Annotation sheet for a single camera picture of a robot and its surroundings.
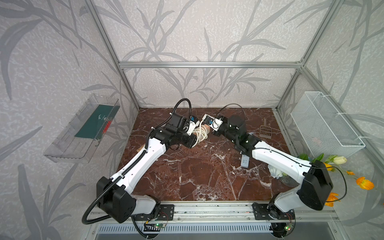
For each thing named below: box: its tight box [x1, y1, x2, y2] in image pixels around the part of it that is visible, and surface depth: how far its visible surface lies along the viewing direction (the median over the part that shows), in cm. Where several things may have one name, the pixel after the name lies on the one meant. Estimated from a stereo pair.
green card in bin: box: [74, 104, 120, 141], surface depth 71 cm
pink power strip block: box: [193, 124, 211, 138], surface depth 78 cm
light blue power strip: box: [241, 154, 250, 169], surface depth 90 cm
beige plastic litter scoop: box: [259, 117, 272, 139], surface depth 107 cm
